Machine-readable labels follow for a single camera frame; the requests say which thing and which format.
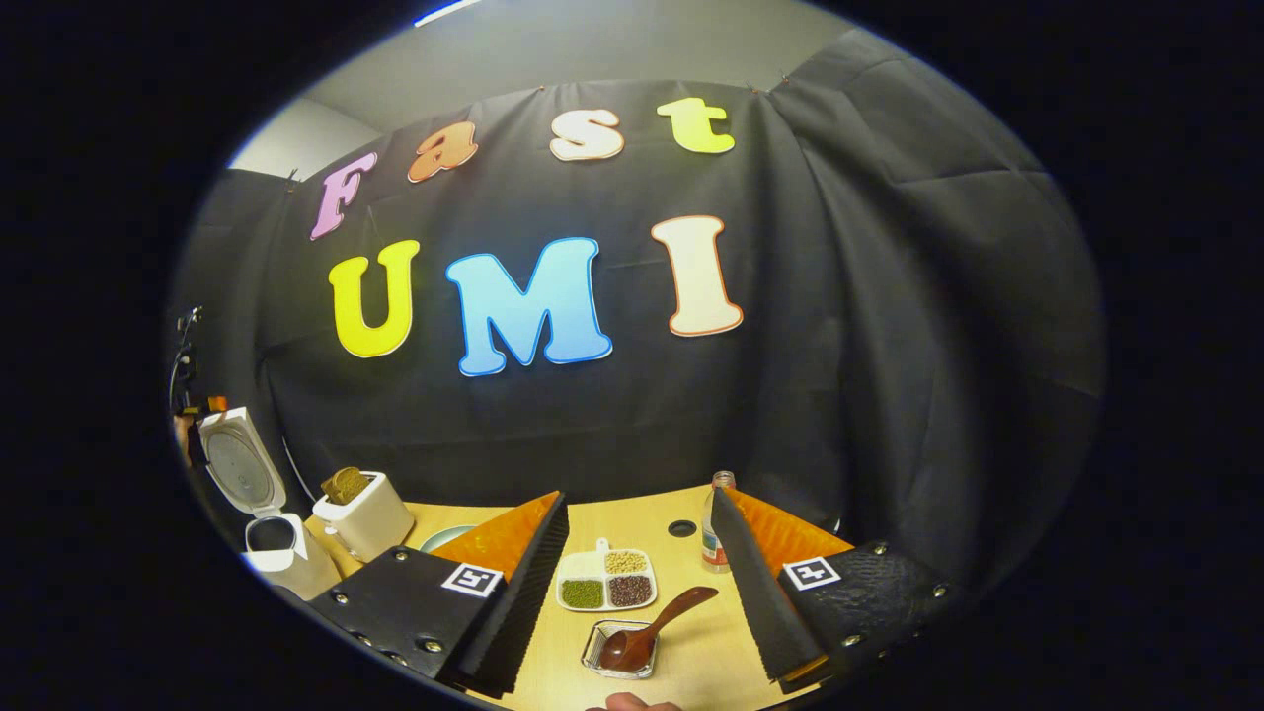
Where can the green mung beans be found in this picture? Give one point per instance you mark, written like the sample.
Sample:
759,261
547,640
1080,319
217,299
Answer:
583,593

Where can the pale green plate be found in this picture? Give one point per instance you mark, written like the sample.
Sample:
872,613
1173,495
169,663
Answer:
446,538

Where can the black backdrop cloth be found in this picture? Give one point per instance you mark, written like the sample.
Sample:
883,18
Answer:
889,346

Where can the black table grommet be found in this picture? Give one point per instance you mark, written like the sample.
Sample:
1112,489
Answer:
682,528

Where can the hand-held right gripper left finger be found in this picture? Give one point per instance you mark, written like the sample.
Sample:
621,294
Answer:
513,602

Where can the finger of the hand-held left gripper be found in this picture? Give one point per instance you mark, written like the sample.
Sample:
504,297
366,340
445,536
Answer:
216,403

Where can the white toaster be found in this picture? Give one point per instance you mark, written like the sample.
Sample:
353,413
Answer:
370,528

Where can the brown bread slice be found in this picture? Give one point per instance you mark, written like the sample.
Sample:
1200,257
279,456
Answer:
357,483
336,488

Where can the clear bottle with red label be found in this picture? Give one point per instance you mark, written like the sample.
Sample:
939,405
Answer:
713,538

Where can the brown wooden spoon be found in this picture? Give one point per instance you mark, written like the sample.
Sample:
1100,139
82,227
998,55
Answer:
627,650

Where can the large ceiling light panel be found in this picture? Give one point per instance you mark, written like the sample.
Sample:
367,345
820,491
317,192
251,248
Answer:
446,12

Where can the clear rectangular chopstick holder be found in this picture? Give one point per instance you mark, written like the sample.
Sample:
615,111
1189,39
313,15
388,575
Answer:
592,660

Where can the dark red beans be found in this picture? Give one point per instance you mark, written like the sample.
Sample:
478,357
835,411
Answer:
630,591

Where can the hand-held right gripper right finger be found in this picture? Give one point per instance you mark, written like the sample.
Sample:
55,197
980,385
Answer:
760,592

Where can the white divided dish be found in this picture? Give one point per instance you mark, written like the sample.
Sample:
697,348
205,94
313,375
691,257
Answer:
604,576

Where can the white rice cooker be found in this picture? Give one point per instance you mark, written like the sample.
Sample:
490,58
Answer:
237,464

